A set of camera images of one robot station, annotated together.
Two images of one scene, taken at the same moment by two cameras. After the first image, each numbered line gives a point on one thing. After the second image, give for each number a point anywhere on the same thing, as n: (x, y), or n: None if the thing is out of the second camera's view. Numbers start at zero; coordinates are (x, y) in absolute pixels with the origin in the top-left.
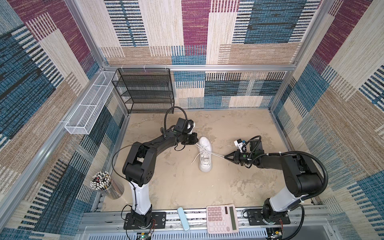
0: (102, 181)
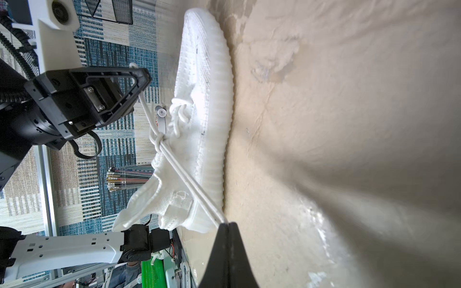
0: (125, 177)
